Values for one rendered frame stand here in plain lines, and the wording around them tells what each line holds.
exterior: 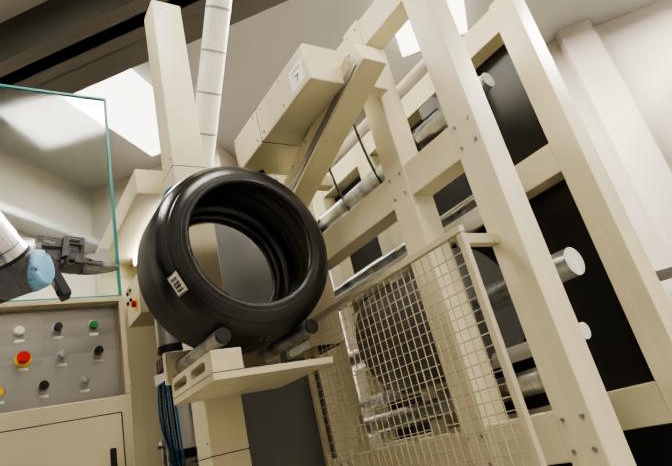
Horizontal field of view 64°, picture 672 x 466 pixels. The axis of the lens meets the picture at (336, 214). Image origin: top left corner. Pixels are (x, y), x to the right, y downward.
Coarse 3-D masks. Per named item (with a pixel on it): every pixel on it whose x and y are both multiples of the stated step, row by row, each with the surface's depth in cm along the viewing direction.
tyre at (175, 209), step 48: (192, 192) 161; (240, 192) 191; (288, 192) 180; (144, 240) 161; (288, 240) 198; (144, 288) 161; (192, 288) 148; (288, 288) 194; (192, 336) 158; (240, 336) 154
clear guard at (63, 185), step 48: (0, 96) 223; (48, 96) 234; (0, 144) 214; (48, 144) 224; (96, 144) 235; (0, 192) 206; (48, 192) 215; (96, 192) 225; (96, 240) 216; (48, 288) 199; (96, 288) 208
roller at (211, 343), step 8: (224, 328) 147; (216, 336) 145; (224, 336) 146; (200, 344) 155; (208, 344) 149; (216, 344) 146; (224, 344) 147; (192, 352) 160; (200, 352) 155; (184, 360) 165; (192, 360) 161; (184, 368) 167
